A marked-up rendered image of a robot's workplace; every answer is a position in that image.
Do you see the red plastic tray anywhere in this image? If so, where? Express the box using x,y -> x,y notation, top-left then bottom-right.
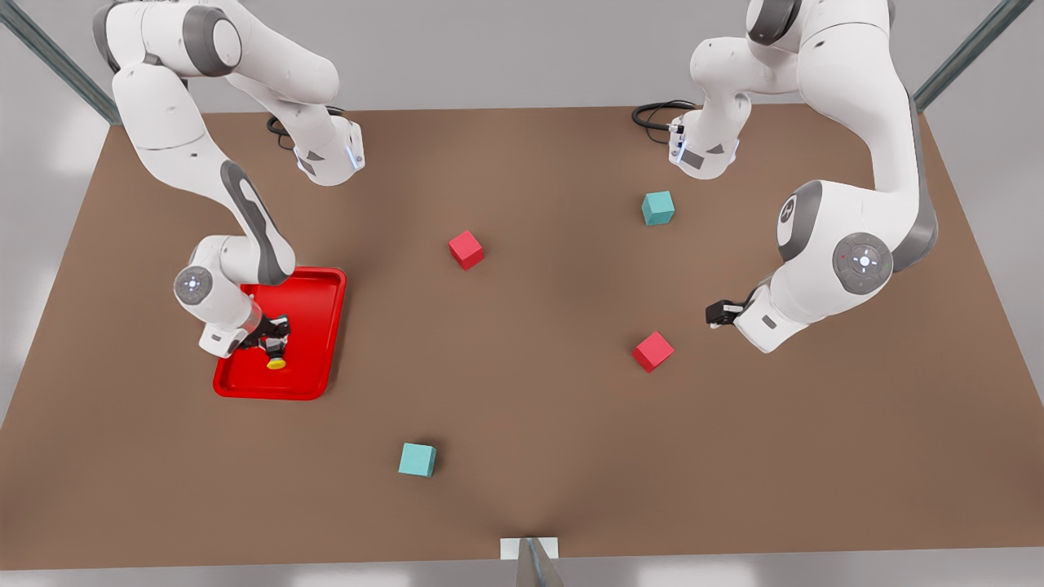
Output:
213,267 -> 347,401

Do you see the silver frame post with foot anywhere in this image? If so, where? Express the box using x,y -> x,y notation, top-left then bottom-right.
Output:
500,536 -> 564,587

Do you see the teal cube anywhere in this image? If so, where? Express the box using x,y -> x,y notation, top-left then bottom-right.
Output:
641,191 -> 676,227
398,443 -> 437,478

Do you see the black cable loop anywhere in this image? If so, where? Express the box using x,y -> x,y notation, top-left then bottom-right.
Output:
631,100 -> 699,145
267,105 -> 347,152

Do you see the red cube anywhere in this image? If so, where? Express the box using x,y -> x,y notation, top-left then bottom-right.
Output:
448,230 -> 485,271
632,331 -> 675,373

